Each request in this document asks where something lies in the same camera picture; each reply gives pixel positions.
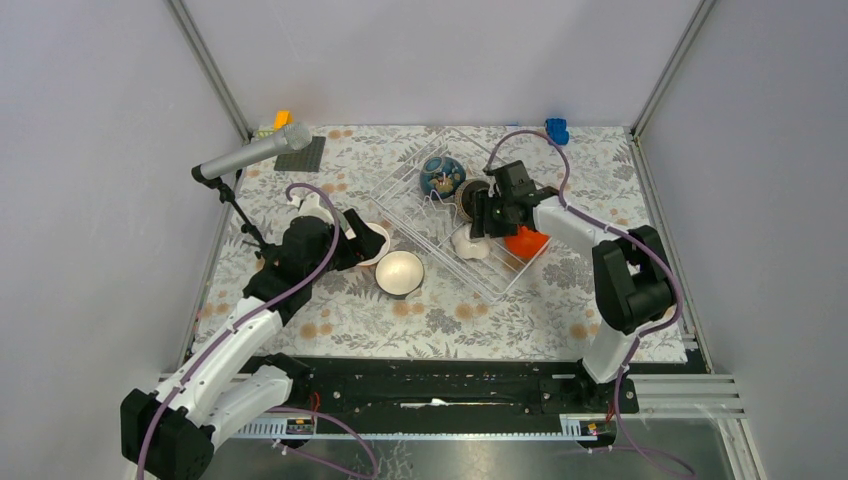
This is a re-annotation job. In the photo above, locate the grey lego baseplate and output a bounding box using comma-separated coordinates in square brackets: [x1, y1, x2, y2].
[274, 136, 326, 173]

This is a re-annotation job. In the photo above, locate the teal square ceramic cup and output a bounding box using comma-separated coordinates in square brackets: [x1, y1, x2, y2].
[375, 251, 425, 299]

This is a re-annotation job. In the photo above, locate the celadon green ceramic bowl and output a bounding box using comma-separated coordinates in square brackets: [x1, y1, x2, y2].
[336, 210, 350, 231]

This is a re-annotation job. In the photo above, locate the silver microphone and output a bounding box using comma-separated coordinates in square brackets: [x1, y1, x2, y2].
[191, 122, 312, 184]

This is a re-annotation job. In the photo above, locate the blue toy brick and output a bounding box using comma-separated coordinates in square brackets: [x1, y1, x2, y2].
[544, 117, 570, 146]

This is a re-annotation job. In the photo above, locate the yellow toy brick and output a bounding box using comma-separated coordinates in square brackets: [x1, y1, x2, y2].
[273, 110, 292, 131]

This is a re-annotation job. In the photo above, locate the black bowl patterned rim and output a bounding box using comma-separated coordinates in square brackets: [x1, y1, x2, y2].
[454, 178, 490, 223]

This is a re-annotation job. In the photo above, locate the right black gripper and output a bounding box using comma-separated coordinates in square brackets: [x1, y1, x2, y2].
[468, 192, 518, 240]

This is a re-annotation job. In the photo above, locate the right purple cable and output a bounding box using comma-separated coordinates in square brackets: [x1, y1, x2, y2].
[486, 129, 697, 480]

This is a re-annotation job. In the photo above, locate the floral table mat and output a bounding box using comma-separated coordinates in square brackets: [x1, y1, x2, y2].
[237, 125, 648, 361]

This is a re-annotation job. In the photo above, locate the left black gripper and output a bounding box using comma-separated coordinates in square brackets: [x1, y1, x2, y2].
[307, 208, 385, 282]

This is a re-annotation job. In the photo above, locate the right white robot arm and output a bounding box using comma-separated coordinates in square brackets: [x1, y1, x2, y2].
[459, 161, 681, 412]

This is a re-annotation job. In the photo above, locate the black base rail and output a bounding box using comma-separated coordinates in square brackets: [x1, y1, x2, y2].
[231, 354, 641, 437]

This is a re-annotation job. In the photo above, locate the purple cable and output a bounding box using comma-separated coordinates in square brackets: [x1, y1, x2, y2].
[135, 183, 379, 480]
[486, 129, 697, 480]

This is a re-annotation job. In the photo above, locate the dark blue floral bowl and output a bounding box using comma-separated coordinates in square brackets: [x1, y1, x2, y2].
[419, 156, 467, 199]

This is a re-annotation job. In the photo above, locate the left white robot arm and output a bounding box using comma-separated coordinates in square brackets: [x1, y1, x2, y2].
[120, 209, 387, 479]

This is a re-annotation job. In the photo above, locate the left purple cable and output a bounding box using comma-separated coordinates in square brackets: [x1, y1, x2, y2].
[135, 183, 379, 480]

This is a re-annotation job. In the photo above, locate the white flower-shaped bowl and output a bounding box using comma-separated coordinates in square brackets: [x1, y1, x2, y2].
[451, 224, 491, 260]

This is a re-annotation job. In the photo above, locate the white wire dish rack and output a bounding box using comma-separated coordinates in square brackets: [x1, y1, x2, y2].
[370, 126, 569, 304]

